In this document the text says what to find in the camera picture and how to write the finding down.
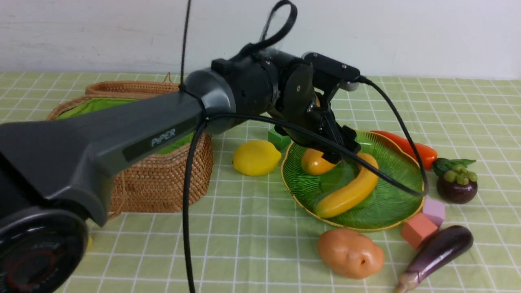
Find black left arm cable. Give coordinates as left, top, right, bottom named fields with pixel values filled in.
left=179, top=0, right=429, bottom=293

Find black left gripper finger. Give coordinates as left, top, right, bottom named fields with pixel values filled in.
left=321, top=148, right=344, bottom=165
left=341, top=125, right=361, bottom=154

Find purple eggplant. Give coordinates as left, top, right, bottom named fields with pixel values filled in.
left=394, top=225, right=474, bottom=293

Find brown potato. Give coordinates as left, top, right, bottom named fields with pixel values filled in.
left=317, top=228, right=385, bottom=280

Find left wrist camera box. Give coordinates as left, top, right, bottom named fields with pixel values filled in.
left=302, top=52, right=361, bottom=96

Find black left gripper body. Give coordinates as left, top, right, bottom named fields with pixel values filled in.
left=275, top=92, right=344, bottom=149

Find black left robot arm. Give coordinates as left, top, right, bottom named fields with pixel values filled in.
left=1, top=49, right=360, bottom=293

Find green checkered tablecloth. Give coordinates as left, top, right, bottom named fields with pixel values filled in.
left=0, top=72, right=521, bottom=293

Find yellow foam block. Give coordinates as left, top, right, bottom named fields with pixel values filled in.
left=85, top=235, right=94, bottom=251

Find orange yellow mango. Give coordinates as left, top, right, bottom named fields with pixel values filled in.
left=301, top=149, right=336, bottom=176

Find purple mangosteen with green leaves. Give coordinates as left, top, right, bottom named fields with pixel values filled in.
left=432, top=158, right=478, bottom=204

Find woven wicker basket lid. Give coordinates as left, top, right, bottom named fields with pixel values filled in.
left=85, top=72, right=180, bottom=98

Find woven wicker basket green lining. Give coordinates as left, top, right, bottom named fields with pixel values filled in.
left=46, top=97, right=215, bottom=214

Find orange red carrot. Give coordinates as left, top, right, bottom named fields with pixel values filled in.
left=370, top=130, right=438, bottom=171

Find green foam cube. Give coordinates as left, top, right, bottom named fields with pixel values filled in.
left=267, top=127, right=291, bottom=151

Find pink purple foam block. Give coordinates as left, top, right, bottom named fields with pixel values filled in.
left=422, top=198, right=445, bottom=228

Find salmon orange foam block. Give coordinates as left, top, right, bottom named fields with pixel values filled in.
left=401, top=213, right=438, bottom=249

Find green glass leaf plate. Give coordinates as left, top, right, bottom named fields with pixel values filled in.
left=281, top=131, right=424, bottom=232

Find yellow lemon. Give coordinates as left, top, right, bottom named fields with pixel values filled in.
left=232, top=140, right=282, bottom=177

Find yellow banana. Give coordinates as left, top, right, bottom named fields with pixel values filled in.
left=314, top=163, right=379, bottom=219

